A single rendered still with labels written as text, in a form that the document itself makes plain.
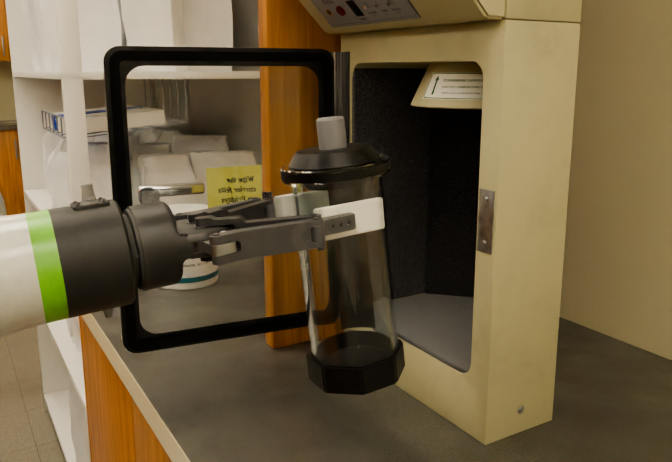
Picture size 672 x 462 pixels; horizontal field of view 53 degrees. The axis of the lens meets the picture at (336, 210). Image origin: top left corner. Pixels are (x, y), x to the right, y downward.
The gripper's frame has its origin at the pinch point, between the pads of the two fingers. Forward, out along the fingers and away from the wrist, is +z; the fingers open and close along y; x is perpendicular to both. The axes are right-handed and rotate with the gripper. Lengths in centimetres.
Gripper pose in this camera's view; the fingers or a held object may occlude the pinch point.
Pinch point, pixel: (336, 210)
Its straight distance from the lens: 66.7
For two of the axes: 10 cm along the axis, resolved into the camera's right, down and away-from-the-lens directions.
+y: -4.6, -1.3, 8.8
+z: 8.9, -1.7, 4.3
